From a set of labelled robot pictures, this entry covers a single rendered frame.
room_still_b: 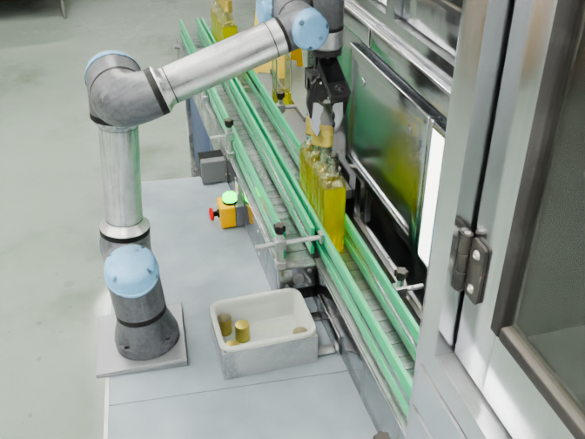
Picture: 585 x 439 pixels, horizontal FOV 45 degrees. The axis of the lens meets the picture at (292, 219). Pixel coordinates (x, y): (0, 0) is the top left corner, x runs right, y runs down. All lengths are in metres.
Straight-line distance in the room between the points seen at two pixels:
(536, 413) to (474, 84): 0.26
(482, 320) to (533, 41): 0.25
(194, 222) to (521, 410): 1.63
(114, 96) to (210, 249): 0.75
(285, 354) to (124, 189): 0.52
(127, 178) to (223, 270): 0.47
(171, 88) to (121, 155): 0.25
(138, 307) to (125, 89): 0.49
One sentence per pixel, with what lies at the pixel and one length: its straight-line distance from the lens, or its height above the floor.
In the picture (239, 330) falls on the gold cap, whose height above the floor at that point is 0.81.
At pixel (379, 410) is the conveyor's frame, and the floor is 0.82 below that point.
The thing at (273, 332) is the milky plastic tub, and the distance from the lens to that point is 1.70.
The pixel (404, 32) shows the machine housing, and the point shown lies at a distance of 1.59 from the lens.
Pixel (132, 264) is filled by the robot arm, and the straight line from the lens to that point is 1.57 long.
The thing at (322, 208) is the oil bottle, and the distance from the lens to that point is 1.70.
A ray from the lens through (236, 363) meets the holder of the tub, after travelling 1.59.
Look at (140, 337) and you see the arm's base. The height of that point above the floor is 0.83.
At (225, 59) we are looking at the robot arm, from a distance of 1.39.
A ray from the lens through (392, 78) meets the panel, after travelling 1.62.
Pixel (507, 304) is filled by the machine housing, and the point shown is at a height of 1.55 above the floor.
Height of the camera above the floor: 1.91
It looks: 33 degrees down
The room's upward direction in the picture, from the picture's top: straight up
